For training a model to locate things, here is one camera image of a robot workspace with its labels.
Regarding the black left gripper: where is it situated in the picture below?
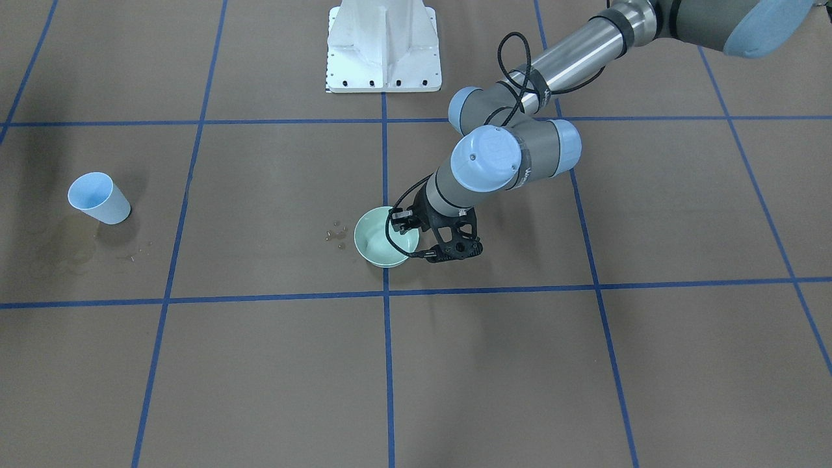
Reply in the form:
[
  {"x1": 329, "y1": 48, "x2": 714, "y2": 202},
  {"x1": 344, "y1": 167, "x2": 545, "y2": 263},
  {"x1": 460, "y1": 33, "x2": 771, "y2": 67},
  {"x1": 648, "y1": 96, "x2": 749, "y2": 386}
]
[{"x1": 411, "y1": 188, "x2": 484, "y2": 263}]

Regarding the mint green ceramic bowl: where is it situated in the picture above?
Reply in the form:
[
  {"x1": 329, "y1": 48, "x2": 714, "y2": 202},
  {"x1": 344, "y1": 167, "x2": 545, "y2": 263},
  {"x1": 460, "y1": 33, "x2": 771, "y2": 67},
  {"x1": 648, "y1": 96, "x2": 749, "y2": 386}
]
[{"x1": 354, "y1": 205, "x2": 420, "y2": 268}]

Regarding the light blue plastic cup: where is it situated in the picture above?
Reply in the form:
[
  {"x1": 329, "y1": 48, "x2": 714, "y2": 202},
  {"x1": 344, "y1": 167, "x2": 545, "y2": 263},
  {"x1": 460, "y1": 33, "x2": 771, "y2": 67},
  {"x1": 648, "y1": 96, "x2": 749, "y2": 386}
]
[{"x1": 67, "y1": 172, "x2": 133, "y2": 225}]

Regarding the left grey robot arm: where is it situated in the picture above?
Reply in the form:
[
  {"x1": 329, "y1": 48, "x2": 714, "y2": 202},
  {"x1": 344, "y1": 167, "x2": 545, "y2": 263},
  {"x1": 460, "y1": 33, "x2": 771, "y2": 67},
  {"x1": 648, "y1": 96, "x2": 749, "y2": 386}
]
[{"x1": 385, "y1": 1, "x2": 814, "y2": 263}]

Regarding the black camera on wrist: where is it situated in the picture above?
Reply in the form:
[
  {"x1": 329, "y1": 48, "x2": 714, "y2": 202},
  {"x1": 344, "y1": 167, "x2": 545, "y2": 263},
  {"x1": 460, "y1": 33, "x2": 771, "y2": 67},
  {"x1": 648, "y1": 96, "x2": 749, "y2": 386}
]
[{"x1": 387, "y1": 207, "x2": 423, "y2": 235}]

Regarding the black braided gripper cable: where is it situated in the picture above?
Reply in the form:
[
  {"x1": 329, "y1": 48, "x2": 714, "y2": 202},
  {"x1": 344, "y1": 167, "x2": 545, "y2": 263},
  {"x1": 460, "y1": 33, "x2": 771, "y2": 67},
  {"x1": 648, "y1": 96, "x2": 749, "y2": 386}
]
[{"x1": 385, "y1": 31, "x2": 605, "y2": 261}]

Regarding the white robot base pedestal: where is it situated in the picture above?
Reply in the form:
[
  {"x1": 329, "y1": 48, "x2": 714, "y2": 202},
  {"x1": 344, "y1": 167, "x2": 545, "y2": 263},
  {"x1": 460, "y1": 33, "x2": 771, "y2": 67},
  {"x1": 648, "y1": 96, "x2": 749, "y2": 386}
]
[{"x1": 325, "y1": 1, "x2": 443, "y2": 93}]

